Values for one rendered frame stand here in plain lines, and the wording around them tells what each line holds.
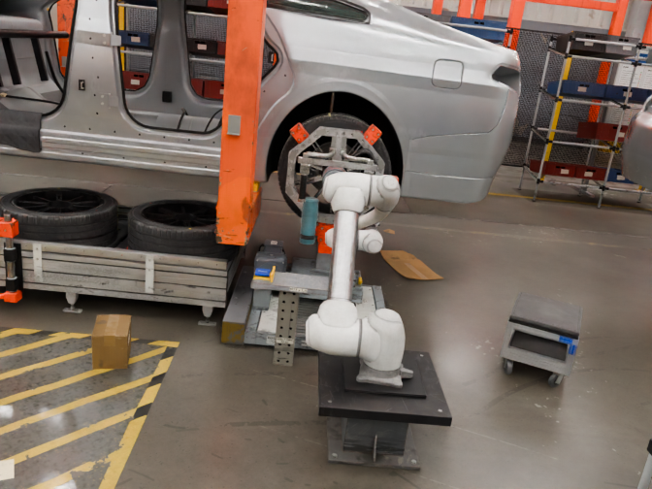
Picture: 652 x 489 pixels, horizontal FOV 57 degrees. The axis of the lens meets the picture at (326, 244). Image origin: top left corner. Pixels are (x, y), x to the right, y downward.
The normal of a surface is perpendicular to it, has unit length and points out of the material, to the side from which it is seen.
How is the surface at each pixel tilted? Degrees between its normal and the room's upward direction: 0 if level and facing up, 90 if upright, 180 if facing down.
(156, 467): 0
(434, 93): 90
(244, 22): 90
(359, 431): 90
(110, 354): 90
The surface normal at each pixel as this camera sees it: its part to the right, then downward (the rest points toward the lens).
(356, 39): 0.02, 0.17
